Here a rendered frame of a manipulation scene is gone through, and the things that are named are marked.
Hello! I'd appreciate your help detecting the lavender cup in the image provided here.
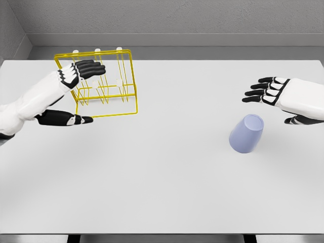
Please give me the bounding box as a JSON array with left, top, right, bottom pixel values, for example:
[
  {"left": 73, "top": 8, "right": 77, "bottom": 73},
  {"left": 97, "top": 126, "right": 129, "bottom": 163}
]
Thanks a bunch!
[{"left": 228, "top": 114, "right": 265, "bottom": 154}]

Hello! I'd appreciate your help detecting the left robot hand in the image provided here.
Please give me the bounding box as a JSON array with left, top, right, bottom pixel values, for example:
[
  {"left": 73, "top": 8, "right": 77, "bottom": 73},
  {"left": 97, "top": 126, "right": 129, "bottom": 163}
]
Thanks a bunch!
[{"left": 19, "top": 60, "right": 106, "bottom": 127}]

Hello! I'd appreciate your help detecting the yellow wire cup holder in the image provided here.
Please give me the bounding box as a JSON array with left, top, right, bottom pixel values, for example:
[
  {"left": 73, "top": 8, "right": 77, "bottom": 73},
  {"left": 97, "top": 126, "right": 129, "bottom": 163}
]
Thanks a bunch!
[{"left": 54, "top": 47, "right": 139, "bottom": 119}]

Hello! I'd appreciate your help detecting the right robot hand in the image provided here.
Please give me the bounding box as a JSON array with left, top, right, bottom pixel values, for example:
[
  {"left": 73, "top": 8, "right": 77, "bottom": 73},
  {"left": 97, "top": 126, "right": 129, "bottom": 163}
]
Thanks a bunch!
[{"left": 241, "top": 76, "right": 324, "bottom": 126}]

